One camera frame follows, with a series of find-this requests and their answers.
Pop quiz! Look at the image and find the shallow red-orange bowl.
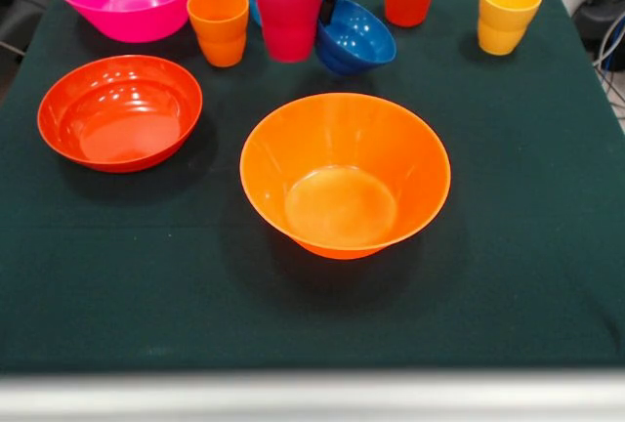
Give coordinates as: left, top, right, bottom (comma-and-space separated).
36, 54, 204, 174

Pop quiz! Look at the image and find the dark blue bowl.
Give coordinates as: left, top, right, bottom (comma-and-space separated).
315, 0, 397, 76

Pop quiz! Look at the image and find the tangle of floor cables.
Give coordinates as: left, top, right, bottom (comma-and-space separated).
592, 14, 625, 123

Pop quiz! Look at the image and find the dark green tablecloth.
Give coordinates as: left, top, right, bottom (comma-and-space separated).
0, 0, 625, 374

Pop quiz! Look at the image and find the magenta cup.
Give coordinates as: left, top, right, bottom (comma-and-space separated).
252, 0, 324, 63

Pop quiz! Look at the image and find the small orange cup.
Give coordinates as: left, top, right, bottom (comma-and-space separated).
186, 0, 251, 68

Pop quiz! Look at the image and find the yellow cup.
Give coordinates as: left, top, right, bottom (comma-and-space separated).
477, 0, 543, 57

